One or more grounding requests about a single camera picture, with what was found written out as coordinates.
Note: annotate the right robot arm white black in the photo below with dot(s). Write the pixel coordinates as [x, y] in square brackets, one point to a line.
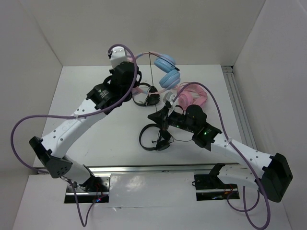
[258, 169]

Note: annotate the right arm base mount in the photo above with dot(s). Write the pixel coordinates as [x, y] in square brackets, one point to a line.
[209, 188]

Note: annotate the pink gaming headset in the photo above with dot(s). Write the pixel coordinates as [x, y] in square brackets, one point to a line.
[192, 95]

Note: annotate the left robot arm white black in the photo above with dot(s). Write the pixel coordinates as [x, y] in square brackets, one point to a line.
[99, 102]

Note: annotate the black headphones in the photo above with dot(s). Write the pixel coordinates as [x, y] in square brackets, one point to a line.
[163, 139]
[151, 98]

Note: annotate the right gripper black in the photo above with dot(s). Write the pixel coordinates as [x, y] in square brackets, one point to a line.
[159, 117]

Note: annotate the black headphones near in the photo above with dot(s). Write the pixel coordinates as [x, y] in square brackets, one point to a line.
[163, 139]

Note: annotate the aluminium side rail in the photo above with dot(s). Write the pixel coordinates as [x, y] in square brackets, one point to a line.
[239, 110]

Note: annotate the black headphones far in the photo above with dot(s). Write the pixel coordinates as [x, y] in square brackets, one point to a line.
[151, 98]

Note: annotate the pink blue cat-ear headphones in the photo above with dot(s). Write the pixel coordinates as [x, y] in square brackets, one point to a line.
[166, 64]

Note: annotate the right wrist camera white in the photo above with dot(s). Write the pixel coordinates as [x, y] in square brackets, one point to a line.
[170, 104]

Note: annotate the aluminium front rail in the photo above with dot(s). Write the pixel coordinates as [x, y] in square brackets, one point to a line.
[152, 168]

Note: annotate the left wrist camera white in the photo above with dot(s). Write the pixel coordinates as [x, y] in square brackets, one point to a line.
[117, 55]

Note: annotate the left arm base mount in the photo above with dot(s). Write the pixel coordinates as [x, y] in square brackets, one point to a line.
[98, 192]

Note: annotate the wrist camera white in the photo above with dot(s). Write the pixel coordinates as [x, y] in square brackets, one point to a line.
[117, 55]
[170, 104]

